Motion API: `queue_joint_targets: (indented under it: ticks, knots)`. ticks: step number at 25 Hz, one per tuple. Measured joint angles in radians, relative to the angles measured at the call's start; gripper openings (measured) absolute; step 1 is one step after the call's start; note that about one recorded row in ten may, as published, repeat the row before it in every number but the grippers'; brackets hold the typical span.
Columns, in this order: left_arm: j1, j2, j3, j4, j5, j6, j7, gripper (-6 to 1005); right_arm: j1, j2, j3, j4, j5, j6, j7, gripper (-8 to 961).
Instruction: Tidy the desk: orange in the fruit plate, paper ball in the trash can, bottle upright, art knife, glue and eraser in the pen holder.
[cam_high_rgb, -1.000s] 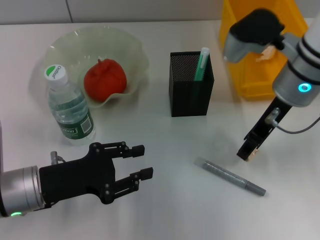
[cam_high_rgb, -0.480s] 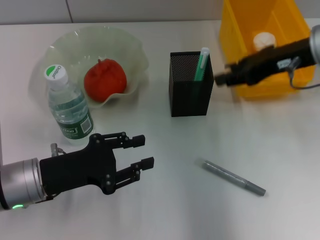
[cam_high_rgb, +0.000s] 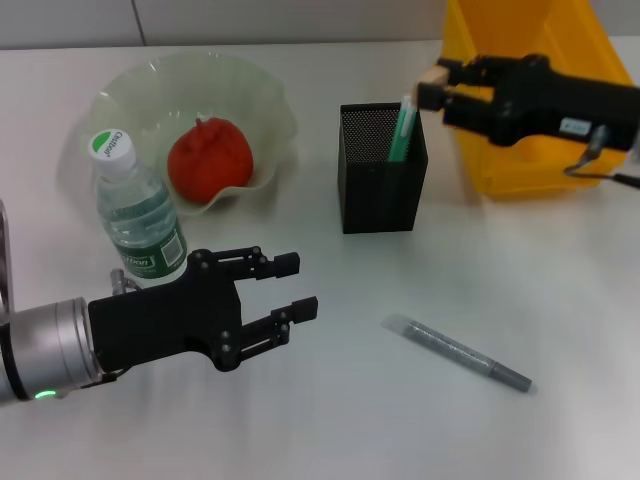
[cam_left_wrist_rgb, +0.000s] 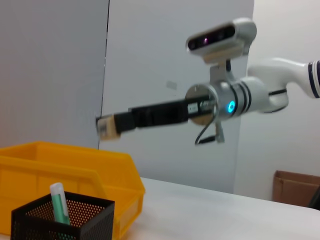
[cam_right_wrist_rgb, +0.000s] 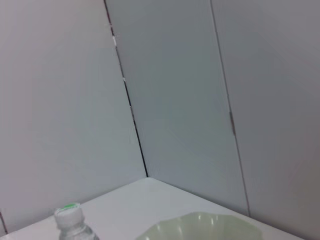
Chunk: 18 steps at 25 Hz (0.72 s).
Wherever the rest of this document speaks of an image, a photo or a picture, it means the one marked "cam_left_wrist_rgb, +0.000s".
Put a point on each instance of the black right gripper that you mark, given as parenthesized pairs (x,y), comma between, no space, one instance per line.
(170,112)

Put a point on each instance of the beige eraser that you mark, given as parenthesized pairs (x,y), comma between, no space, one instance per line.
(107,127)

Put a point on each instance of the green pen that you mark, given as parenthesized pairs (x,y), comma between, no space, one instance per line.
(60,207)

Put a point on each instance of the white and silver right arm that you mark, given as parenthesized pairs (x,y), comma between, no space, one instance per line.
(255,95)

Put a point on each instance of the black mesh pen holder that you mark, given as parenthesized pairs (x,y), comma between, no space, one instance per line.
(95,220)

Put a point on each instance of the yellow plastic bin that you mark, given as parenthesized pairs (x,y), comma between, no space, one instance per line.
(75,165)

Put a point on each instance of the brown cardboard sheet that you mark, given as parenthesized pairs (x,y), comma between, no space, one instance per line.
(292,187)

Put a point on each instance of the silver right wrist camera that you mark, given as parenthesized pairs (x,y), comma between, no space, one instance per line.
(225,37)

